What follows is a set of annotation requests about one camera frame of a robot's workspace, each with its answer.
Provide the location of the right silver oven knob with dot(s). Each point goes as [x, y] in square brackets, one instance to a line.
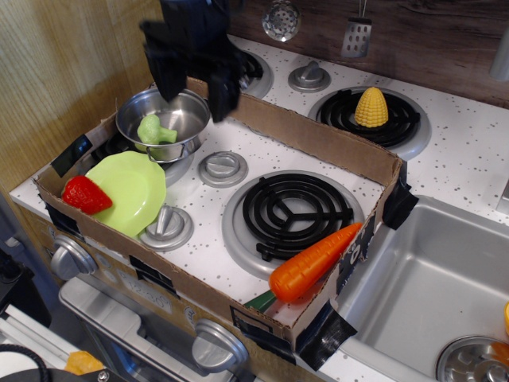
[215, 349]

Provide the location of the light green plastic plate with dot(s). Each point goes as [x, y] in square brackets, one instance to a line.
[136, 187]

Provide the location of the silver faucet post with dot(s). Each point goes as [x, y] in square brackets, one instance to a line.
[499, 69]

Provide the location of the orange toy carrot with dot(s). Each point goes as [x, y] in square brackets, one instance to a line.
[297, 275]

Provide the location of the silver stove knob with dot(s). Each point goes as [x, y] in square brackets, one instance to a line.
[172, 229]
[309, 78]
[223, 169]

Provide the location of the yellow toy corn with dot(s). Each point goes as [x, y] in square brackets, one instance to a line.
[371, 110]

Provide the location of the silver oven door handle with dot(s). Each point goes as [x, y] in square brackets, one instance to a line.
[136, 343]

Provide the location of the front right black burner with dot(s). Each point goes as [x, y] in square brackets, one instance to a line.
[274, 217]

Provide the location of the silver toy sink basin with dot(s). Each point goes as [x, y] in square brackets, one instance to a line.
[442, 275]

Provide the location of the silver bowl in sink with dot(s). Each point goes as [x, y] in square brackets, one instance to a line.
[473, 358]

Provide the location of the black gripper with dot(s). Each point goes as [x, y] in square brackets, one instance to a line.
[176, 51]

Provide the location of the black tape at front corner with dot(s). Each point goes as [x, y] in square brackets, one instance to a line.
[323, 337]

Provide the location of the black tape at right corner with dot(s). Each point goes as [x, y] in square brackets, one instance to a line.
[400, 202]

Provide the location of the back silver stove knob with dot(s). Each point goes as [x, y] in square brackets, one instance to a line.
[309, 78]

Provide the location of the red toy strawberry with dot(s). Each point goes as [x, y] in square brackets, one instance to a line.
[82, 193]

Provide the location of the left silver oven knob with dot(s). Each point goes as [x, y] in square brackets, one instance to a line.
[70, 259]

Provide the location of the back left black burner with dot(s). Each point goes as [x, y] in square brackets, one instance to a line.
[258, 77]

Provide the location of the silver oven knob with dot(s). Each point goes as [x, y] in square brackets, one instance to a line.
[70, 259]
[215, 349]

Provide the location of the small steel pot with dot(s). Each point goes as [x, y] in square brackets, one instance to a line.
[188, 114]

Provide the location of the centre silver stove knob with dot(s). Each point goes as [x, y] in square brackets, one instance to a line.
[223, 169]

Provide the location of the back right black burner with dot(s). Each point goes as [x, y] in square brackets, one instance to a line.
[407, 133]

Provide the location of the hanging silver strainer ladle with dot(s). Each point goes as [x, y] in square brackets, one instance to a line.
[281, 20]

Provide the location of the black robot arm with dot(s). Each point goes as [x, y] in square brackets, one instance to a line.
[206, 14]

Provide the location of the brown cardboard fence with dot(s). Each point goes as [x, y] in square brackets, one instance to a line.
[201, 274]

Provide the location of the black tape at left corner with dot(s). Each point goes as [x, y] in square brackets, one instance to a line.
[71, 155]

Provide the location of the yellow object right edge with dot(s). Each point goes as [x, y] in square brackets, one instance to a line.
[506, 317]

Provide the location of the black tape at corner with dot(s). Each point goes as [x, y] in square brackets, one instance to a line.
[323, 337]
[400, 202]
[71, 155]

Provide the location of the green toy broccoli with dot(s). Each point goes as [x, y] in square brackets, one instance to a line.
[150, 131]

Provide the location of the front silver stove knob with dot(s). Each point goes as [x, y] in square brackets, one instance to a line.
[172, 229]

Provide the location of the hanging silver slotted spatula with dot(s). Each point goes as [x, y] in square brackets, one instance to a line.
[357, 34]

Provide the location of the orange object bottom left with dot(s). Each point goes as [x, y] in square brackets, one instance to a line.
[82, 362]

